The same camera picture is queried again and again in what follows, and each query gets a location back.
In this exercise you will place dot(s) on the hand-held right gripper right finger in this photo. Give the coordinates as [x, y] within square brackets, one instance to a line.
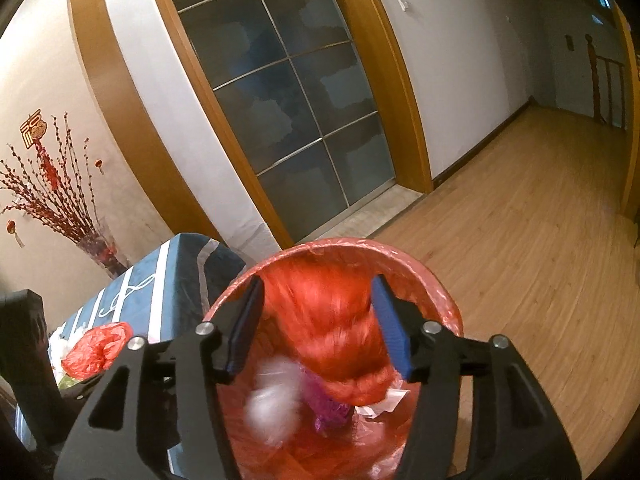
[392, 330]

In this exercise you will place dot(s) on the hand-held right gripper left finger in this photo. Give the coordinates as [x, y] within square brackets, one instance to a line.
[245, 330]

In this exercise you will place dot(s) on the green wrapper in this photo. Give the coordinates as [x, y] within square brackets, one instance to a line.
[67, 383]

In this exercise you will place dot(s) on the red plastic bag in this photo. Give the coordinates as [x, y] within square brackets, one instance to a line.
[97, 347]

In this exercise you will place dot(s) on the white printed paper scrap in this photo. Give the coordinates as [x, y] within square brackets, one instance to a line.
[380, 405]

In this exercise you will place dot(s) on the white tissue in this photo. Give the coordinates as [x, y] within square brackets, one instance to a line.
[272, 405]

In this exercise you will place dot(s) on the waste basket with red liner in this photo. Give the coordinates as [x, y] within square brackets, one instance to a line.
[320, 280]

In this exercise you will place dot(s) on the purple wrapper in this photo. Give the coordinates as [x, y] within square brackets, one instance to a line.
[325, 400]

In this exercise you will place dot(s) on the white crumpled plastic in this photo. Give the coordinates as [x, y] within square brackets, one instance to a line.
[60, 345]

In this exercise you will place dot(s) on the blue striped tablecloth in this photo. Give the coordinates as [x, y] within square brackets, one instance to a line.
[165, 270]

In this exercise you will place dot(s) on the clear glass vase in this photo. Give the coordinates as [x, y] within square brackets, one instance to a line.
[100, 250]

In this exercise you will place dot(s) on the red berry branches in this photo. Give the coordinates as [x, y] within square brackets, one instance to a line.
[65, 205]

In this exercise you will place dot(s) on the frosted glass sliding door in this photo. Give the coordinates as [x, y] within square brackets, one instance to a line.
[300, 110]

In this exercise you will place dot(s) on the wooden archway trim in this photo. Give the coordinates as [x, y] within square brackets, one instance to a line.
[100, 85]

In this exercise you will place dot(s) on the wooden stair railing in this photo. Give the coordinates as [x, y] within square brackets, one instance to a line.
[597, 85]

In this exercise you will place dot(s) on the wooden door frame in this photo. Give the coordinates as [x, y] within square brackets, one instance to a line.
[400, 110]

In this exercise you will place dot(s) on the red hanging wall ornament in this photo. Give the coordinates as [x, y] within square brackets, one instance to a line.
[32, 132]

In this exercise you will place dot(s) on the wooden partition frame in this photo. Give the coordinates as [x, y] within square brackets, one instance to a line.
[631, 135]

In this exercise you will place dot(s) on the dark wall plate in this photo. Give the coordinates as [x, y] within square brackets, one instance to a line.
[569, 42]

